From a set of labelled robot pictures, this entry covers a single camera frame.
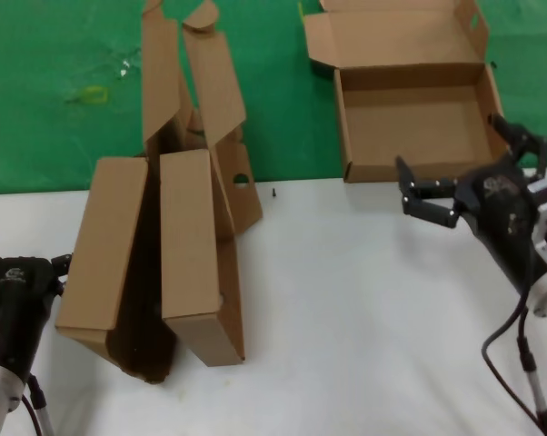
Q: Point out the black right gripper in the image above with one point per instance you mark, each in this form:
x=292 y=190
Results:
x=500 y=213

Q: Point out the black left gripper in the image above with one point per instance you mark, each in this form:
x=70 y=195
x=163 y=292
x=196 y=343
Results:
x=21 y=309

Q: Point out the brown cardboard mailer box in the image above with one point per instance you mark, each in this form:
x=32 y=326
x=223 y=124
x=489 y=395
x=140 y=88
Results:
x=101 y=245
x=414 y=118
x=187 y=236

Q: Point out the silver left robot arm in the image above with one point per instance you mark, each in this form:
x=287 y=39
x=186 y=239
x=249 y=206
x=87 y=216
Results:
x=1 y=395

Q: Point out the green table cloth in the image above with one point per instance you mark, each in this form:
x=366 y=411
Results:
x=28 y=136

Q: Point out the clear tape scrap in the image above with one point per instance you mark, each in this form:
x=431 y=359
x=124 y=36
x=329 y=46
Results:
x=124 y=68

